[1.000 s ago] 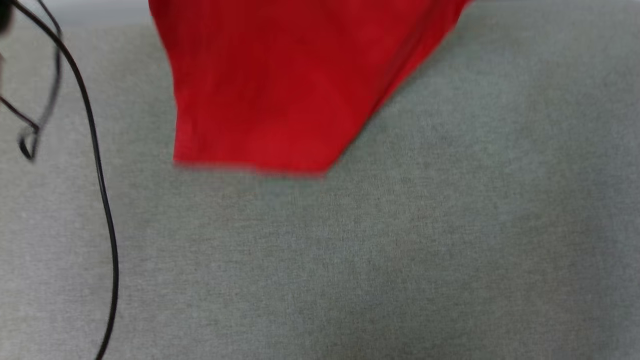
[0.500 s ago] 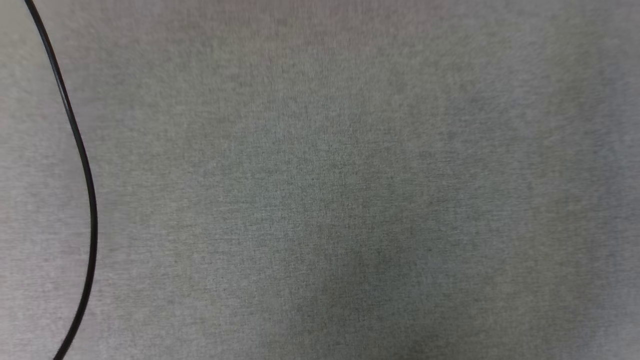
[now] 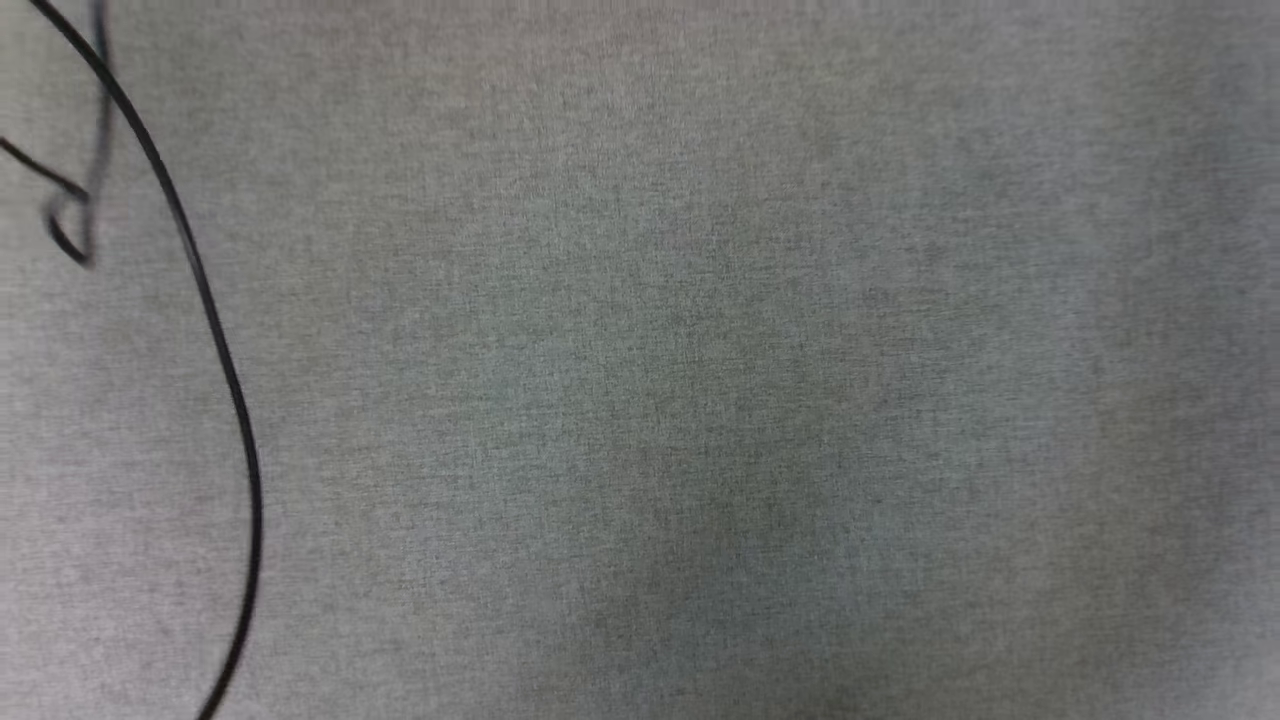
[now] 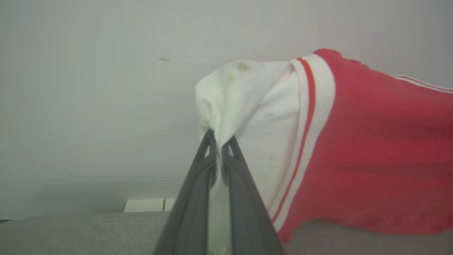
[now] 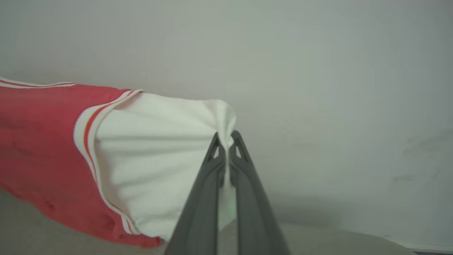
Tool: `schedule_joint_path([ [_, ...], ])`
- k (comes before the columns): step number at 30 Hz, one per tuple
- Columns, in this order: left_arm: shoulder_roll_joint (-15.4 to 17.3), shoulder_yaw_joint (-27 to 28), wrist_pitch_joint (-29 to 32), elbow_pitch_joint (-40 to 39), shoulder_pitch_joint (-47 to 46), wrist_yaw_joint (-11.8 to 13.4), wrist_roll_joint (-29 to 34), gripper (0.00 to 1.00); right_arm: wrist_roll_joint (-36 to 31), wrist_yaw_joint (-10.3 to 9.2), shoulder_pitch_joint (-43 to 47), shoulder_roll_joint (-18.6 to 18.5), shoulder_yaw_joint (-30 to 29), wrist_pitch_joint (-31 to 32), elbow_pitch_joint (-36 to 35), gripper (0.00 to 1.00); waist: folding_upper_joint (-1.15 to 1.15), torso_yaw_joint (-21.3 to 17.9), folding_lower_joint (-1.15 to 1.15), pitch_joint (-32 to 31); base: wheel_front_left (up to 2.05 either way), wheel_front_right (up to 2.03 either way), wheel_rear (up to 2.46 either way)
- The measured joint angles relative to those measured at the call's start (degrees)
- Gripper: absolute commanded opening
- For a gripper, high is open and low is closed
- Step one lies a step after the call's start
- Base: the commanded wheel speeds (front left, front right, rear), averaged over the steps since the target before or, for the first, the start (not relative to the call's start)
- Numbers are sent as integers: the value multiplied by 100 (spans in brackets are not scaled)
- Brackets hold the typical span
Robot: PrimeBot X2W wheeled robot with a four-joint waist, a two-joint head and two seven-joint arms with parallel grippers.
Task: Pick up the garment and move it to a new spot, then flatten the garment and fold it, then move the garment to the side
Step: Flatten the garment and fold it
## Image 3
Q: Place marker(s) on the grey fabric sofa cushion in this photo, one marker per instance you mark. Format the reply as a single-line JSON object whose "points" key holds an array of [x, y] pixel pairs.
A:
{"points": [[700, 380]]}

